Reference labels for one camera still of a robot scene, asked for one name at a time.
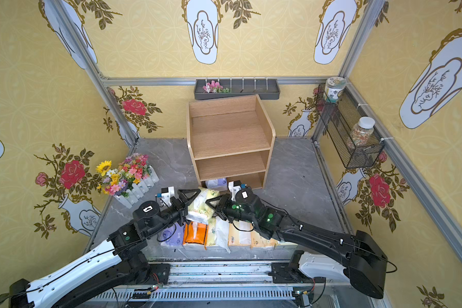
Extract wooden three-tier shelf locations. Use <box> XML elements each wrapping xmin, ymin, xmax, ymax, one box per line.
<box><xmin>187</xmin><ymin>95</ymin><xmax>276</xmax><ymax>189</ymax></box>

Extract green white tissue pack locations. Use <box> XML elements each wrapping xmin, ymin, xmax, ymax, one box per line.
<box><xmin>275</xmin><ymin>241</ymin><xmax>298</xmax><ymax>250</ymax></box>

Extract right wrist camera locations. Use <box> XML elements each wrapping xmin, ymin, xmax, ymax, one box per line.
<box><xmin>228</xmin><ymin>180</ymin><xmax>246</xmax><ymax>201</ymax></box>

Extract pale yellow tissue pack bottom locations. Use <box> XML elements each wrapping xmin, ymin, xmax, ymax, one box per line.
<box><xmin>188</xmin><ymin>187</ymin><xmax>219</xmax><ymax>225</ymax></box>

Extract cream tissue pack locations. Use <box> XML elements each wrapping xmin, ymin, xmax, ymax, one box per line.
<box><xmin>250</xmin><ymin>231</ymin><xmax>277</xmax><ymax>250</ymax></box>

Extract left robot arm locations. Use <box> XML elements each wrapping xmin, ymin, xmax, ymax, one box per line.
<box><xmin>8</xmin><ymin>189</ymin><xmax>201</xmax><ymax>307</ymax></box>

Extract black wire wall basket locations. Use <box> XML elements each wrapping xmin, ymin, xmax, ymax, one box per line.
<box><xmin>316</xmin><ymin>84</ymin><xmax>385</xmax><ymax>169</ymax></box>

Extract grey wall hook rack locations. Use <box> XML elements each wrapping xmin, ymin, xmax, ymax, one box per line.
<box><xmin>194</xmin><ymin>77</ymin><xmax>281</xmax><ymax>100</ymax></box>

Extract small pink flowers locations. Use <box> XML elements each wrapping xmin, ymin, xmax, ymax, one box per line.
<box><xmin>202</xmin><ymin>80</ymin><xmax>230</xmax><ymax>94</ymax></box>

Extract white purple tissue pack bottom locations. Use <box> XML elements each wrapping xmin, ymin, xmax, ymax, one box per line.
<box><xmin>205</xmin><ymin>178</ymin><xmax>228</xmax><ymax>191</ymax></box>

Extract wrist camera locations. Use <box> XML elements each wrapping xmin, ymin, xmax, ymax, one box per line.
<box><xmin>228</xmin><ymin>180</ymin><xmax>246</xmax><ymax>201</ymax></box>
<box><xmin>156</xmin><ymin>187</ymin><xmax>175</xmax><ymax>207</ymax></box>

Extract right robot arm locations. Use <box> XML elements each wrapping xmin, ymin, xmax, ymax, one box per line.
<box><xmin>205</xmin><ymin>189</ymin><xmax>389</xmax><ymax>299</ymax></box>

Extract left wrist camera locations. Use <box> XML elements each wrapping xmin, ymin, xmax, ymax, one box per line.
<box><xmin>156</xmin><ymin>187</ymin><xmax>175</xmax><ymax>207</ymax></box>

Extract metal base rail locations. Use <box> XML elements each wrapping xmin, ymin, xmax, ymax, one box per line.
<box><xmin>47</xmin><ymin>260</ymin><xmax>370</xmax><ymax>308</ymax></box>

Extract white lidded jar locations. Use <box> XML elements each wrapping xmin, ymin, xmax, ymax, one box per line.
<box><xmin>324</xmin><ymin>76</ymin><xmax>347</xmax><ymax>103</ymax></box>

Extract colourful flower bouquet planter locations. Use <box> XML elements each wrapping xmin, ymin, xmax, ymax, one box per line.
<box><xmin>96</xmin><ymin>153</ymin><xmax>159</xmax><ymax>209</ymax></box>

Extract clear jar with filling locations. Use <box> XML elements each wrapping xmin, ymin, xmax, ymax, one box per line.
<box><xmin>346</xmin><ymin>116</ymin><xmax>376</xmax><ymax>150</ymax></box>

